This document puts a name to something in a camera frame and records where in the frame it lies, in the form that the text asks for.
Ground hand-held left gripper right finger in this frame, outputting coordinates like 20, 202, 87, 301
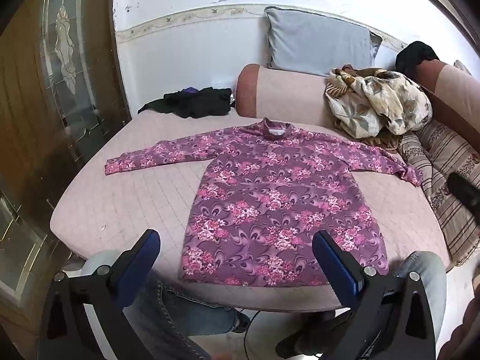
312, 230, 437, 360

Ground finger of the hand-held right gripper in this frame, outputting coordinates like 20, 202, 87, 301
447, 172, 480, 219

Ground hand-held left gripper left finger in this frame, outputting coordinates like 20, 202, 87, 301
37, 229, 162, 360

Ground purple floral long-sleeve shirt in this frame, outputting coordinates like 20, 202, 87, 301
104, 117, 424, 286

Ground pile of black clothes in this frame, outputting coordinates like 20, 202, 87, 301
137, 87, 233, 119

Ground striped patterned cushion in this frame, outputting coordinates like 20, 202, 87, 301
397, 120, 480, 268

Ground pink quilted bed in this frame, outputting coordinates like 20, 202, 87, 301
50, 110, 466, 313

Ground person's left leg in jeans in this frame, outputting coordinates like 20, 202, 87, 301
122, 270, 242, 360

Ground person's leg in jeans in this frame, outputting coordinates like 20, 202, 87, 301
122, 270, 242, 360
392, 250, 448, 331

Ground black shoe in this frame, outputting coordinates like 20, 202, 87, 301
275, 309, 353, 359
230, 309, 251, 334

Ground person's right leg in jeans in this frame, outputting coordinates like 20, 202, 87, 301
392, 250, 448, 331

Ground brown and pink bolster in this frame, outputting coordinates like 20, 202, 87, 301
416, 60, 480, 154

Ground crumpled floral blanket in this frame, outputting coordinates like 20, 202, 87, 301
324, 65, 434, 152

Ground black cloth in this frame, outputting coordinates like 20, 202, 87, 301
395, 41, 440, 75

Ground pink bolster with brown end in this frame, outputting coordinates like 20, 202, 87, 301
235, 64, 347, 133

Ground wooden door with glass panel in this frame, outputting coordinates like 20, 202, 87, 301
0, 0, 133, 308

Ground grey pillow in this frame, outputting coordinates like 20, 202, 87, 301
264, 6, 383, 78

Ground black cable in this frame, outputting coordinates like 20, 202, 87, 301
243, 309, 265, 360

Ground dark wooden frame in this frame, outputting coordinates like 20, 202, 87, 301
390, 0, 480, 59

